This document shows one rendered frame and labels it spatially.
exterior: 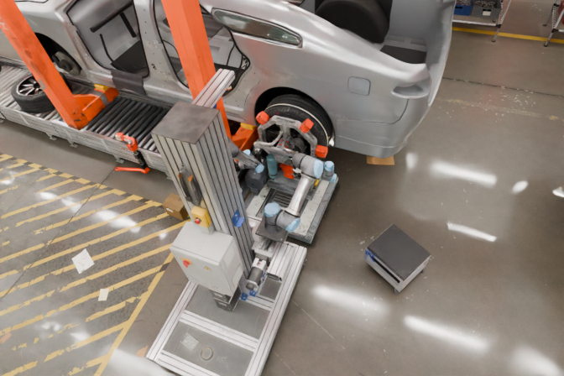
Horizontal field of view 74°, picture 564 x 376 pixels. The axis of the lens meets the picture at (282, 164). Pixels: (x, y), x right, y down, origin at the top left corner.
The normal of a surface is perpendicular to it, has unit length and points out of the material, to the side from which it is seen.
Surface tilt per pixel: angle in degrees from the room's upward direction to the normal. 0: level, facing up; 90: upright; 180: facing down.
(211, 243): 0
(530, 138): 0
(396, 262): 0
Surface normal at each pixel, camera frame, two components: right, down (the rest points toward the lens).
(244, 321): -0.07, -0.65
